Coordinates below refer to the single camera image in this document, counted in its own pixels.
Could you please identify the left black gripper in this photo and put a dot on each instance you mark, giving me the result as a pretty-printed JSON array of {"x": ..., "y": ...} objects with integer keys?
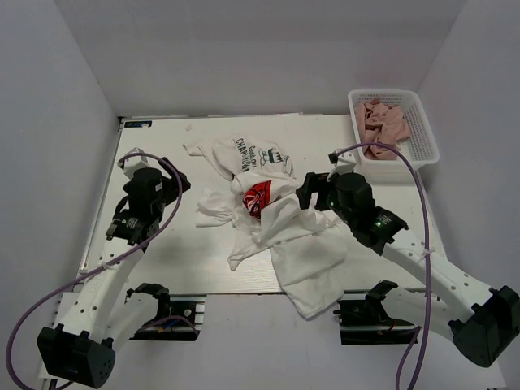
[{"x": 171, "y": 184}]

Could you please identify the white green-lettered t-shirt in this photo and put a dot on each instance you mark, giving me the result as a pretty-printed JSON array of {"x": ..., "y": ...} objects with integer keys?
[{"x": 235, "y": 154}]

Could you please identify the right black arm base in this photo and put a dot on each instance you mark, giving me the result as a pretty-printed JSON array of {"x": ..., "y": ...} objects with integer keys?
[{"x": 360, "y": 325}]

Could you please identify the white red-print t-shirt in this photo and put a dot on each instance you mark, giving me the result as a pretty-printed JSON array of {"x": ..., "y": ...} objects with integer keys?
[{"x": 243, "y": 199}]

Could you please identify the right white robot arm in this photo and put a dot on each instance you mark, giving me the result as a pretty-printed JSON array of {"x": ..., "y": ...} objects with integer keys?
[{"x": 480, "y": 320}]

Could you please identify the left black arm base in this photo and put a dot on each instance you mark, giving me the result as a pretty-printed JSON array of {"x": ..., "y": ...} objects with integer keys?
[{"x": 181, "y": 322}]

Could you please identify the white plastic mesh basket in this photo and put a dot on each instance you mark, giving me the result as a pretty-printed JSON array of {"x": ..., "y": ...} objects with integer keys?
[{"x": 420, "y": 148}]

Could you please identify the pink crumpled cloth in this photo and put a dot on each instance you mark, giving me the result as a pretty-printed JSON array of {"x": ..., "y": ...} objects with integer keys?
[{"x": 382, "y": 123}]

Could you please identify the blue table label sticker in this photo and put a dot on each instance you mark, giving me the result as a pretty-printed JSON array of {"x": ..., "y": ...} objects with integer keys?
[{"x": 138, "y": 124}]

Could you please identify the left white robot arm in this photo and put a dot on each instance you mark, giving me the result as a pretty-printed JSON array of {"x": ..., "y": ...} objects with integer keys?
[{"x": 81, "y": 347}]

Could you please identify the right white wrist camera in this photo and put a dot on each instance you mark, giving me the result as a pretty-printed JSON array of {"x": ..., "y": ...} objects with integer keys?
[{"x": 342, "y": 162}]

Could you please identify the white cartoon print t-shirt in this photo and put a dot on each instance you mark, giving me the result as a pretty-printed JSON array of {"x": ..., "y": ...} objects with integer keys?
[{"x": 305, "y": 246}]

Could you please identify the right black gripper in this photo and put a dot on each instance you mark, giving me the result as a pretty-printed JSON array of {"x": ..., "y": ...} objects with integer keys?
[{"x": 314, "y": 184}]

